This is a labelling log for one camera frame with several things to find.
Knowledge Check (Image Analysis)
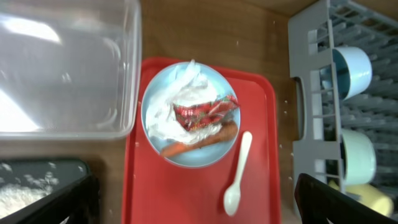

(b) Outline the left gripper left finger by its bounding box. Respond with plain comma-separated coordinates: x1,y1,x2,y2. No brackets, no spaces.
1,174,100,224

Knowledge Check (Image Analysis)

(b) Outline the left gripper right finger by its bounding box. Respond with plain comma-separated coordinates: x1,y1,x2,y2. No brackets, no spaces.
294,173,397,224

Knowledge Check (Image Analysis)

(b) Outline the yellow plastic cup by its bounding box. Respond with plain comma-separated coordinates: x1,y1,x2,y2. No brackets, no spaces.
345,183,394,217

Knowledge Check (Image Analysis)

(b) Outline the mint green bowl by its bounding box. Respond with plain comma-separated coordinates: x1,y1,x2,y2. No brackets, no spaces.
341,129,377,185

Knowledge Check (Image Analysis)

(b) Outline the white rice pile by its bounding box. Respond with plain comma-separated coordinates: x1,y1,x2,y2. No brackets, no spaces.
1,162,60,218

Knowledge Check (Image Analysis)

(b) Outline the white plastic spoon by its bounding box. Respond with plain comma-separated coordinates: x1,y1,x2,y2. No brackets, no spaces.
223,131,252,217

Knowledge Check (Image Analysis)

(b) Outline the orange carrot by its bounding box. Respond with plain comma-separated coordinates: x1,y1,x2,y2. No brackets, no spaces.
160,121,238,157

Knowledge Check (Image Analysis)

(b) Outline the large light blue plate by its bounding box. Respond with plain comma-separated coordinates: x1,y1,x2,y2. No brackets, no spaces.
141,60,241,168

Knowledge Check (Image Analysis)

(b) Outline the small light blue bowl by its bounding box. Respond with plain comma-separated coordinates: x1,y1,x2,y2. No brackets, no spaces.
332,47,373,100

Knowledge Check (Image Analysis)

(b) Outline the red snack wrapper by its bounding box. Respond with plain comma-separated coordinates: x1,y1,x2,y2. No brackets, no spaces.
173,95,239,132

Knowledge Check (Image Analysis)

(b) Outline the white tissue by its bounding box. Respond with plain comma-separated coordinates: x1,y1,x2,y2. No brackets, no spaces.
145,58,223,146

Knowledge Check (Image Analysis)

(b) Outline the grey dishwasher rack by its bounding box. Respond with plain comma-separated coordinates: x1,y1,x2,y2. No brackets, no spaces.
288,1,397,221

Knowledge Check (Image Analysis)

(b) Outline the black tray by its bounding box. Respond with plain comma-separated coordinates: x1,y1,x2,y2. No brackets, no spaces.
1,158,91,220

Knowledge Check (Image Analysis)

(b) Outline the clear plastic bin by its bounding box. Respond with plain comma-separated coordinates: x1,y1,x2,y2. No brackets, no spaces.
1,0,142,140

